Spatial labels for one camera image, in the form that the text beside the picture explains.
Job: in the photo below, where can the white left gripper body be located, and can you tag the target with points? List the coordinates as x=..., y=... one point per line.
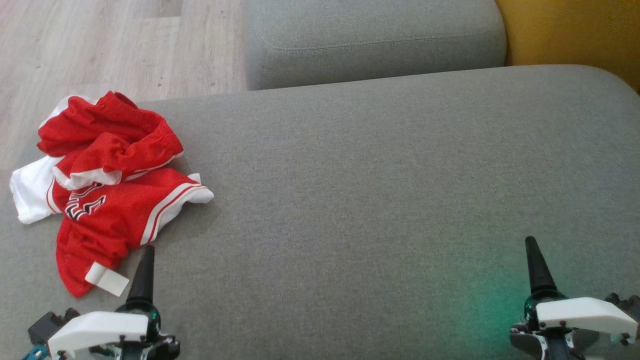
x=100, y=330

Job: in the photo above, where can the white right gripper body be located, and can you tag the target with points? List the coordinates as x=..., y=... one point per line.
x=580, y=312

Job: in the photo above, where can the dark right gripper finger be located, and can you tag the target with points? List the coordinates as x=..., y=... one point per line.
x=540, y=275

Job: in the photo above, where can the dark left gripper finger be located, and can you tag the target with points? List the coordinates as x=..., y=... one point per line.
x=142, y=280

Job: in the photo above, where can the red basketball jersey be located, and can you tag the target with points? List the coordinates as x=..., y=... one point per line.
x=100, y=225

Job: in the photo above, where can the red mesh shorts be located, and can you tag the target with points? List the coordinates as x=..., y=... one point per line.
x=110, y=142

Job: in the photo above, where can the grey fabric sofa seat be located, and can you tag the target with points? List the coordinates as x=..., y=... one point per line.
x=350, y=200

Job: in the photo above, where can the yellow upholstered panel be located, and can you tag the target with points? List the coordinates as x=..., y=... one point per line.
x=575, y=30

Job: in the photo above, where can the grey sofa cushion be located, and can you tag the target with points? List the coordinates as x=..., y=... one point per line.
x=375, y=40

